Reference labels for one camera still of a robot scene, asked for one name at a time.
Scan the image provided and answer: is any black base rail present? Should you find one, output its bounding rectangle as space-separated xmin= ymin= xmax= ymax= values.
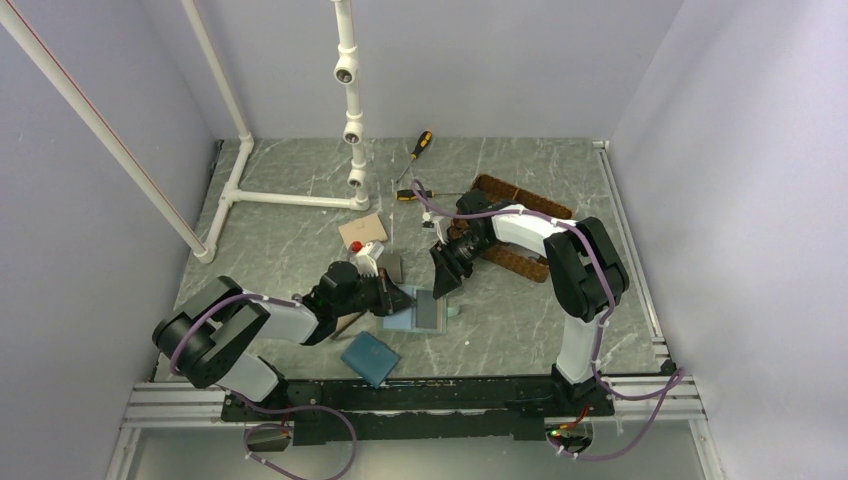
xmin=221 ymin=374 xmax=615 ymax=446

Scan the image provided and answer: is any beige card holder far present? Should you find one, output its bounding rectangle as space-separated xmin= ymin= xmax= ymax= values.
xmin=338 ymin=213 xmax=389 ymax=248

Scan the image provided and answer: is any dark grey credit card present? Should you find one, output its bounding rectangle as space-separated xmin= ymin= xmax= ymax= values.
xmin=414 ymin=294 xmax=444 ymax=333

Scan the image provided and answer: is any beige card holder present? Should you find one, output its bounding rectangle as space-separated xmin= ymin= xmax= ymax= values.
xmin=338 ymin=213 xmax=389 ymax=248
xmin=330 ymin=311 xmax=367 ymax=341

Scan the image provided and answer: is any black yellow screwdriver near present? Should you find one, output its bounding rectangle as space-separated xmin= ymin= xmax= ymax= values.
xmin=395 ymin=189 xmax=435 ymax=202

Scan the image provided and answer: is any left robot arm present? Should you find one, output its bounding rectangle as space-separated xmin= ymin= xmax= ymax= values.
xmin=152 ymin=261 xmax=416 ymax=420

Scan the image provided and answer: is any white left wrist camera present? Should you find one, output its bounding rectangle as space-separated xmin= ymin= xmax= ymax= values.
xmin=348 ymin=240 xmax=385 ymax=276

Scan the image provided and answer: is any aluminium front rail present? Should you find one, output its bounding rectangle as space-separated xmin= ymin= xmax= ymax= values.
xmin=121 ymin=382 xmax=225 ymax=429

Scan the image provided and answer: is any green card holder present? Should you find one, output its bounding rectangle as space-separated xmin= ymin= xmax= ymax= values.
xmin=379 ymin=285 xmax=460 ymax=335

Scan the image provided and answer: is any black yellow screwdriver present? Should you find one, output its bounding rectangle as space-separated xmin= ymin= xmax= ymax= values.
xmin=395 ymin=130 xmax=433 ymax=183
xmin=395 ymin=189 xmax=435 ymax=202

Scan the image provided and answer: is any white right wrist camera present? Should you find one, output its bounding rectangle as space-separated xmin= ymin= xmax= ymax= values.
xmin=421 ymin=210 xmax=449 ymax=232

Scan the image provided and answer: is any grey card holder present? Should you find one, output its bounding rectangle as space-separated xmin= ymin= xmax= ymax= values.
xmin=381 ymin=253 xmax=404 ymax=284

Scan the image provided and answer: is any blue card holder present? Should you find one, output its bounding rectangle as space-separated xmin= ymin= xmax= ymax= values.
xmin=341 ymin=331 xmax=401 ymax=388

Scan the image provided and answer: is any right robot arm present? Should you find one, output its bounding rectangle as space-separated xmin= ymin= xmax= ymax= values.
xmin=429 ymin=189 xmax=630 ymax=415

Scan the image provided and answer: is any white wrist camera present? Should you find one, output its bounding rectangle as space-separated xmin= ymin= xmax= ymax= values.
xmin=421 ymin=210 xmax=449 ymax=232
xmin=348 ymin=240 xmax=385 ymax=276

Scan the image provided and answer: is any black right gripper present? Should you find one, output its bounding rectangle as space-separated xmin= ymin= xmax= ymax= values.
xmin=429 ymin=231 xmax=496 ymax=300

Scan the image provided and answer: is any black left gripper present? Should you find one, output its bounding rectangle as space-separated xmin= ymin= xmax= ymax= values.
xmin=334 ymin=267 xmax=417 ymax=318

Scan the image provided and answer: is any white PVC pipe frame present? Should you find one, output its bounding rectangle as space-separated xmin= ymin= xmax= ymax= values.
xmin=0 ymin=0 xmax=372 ymax=265

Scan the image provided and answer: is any beige card holder near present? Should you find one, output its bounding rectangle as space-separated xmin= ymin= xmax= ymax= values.
xmin=330 ymin=311 xmax=367 ymax=341

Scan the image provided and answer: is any black yellow screwdriver far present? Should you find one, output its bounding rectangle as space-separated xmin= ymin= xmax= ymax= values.
xmin=395 ymin=130 xmax=433 ymax=183

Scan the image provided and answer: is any brown woven divided basket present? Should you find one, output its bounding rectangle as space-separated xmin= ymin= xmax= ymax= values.
xmin=471 ymin=174 xmax=573 ymax=283

